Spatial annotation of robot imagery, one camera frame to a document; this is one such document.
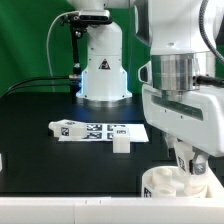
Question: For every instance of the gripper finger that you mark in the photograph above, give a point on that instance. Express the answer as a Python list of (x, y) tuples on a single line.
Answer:
[(199, 163), (169, 142)]

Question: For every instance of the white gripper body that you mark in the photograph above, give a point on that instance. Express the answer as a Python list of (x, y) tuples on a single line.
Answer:
[(197, 120)]

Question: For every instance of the white round stool seat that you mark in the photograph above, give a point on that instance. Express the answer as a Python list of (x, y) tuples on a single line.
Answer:
[(166, 182)]

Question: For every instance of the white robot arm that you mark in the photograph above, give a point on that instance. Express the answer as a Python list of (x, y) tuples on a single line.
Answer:
[(180, 93)]

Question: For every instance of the white marker sheet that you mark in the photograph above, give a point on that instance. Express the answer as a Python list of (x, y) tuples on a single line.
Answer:
[(104, 132)]

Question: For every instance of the white L-shaped fence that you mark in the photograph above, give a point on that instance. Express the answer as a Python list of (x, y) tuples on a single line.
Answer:
[(111, 210)]

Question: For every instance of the black camera stand pole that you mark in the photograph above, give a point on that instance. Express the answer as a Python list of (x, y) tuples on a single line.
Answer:
[(76, 76)]

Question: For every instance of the black camera on stand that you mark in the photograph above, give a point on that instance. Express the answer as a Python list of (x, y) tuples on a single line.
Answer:
[(87, 17)]

